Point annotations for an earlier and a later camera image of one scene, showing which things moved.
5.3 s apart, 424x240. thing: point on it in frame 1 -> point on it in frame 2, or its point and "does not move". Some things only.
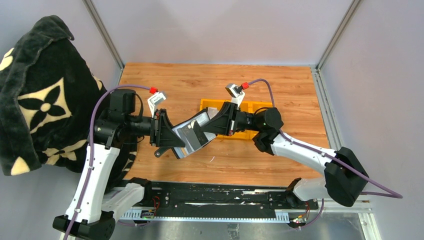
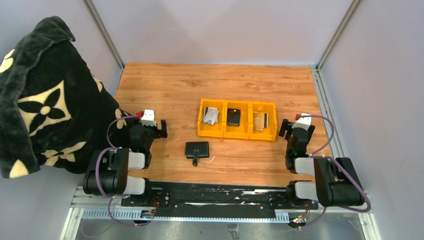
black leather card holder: (193, 136) -> (195, 150)
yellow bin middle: (244, 106) does not move
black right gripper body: (238, 119) -> (287, 125)
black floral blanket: (48, 97) does not move
